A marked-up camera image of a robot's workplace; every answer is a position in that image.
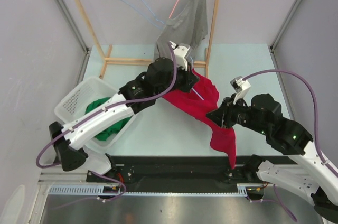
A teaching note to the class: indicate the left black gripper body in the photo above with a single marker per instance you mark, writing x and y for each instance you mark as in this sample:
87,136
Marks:
182,79

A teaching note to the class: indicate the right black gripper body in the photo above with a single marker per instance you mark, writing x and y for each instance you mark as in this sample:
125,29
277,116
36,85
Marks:
238,114

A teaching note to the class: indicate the red t shirt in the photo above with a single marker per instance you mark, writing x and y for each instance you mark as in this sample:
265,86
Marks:
222,139

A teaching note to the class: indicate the green t shirt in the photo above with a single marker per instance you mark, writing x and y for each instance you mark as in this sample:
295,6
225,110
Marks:
111,128

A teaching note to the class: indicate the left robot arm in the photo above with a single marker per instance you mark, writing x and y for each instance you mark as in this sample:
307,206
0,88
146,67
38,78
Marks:
69,139

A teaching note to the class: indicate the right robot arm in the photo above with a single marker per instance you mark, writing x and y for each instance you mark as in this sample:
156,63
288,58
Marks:
290,138

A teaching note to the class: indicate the grey t shirt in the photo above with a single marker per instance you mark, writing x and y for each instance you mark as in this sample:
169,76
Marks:
189,27

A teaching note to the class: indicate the wooden clothes rack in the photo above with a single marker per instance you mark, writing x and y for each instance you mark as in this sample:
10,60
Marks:
108,60

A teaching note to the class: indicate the white plastic basket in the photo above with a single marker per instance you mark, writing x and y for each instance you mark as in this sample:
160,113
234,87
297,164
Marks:
74,104

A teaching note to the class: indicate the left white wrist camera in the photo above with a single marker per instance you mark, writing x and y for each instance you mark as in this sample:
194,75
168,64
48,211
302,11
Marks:
181,52

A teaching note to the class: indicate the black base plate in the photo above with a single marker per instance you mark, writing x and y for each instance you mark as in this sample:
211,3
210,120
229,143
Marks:
196,174

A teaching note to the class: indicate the white cable duct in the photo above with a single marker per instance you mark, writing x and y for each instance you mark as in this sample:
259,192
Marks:
108,191

